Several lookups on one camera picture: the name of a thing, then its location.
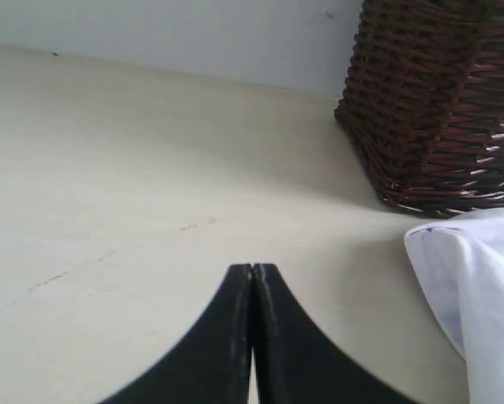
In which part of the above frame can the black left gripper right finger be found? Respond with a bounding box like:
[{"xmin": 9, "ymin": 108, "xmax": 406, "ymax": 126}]
[{"xmin": 252, "ymin": 263, "xmax": 414, "ymax": 404}]

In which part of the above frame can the white t-shirt with red lettering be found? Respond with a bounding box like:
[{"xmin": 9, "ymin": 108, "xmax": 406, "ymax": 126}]
[{"xmin": 404, "ymin": 208, "xmax": 504, "ymax": 403}]

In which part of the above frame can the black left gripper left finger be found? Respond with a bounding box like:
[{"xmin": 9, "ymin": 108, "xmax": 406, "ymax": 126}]
[{"xmin": 104, "ymin": 264, "xmax": 252, "ymax": 404}]

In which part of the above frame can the dark brown wicker basket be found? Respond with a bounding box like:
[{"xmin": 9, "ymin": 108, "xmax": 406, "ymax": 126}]
[{"xmin": 334, "ymin": 1, "xmax": 504, "ymax": 217}]

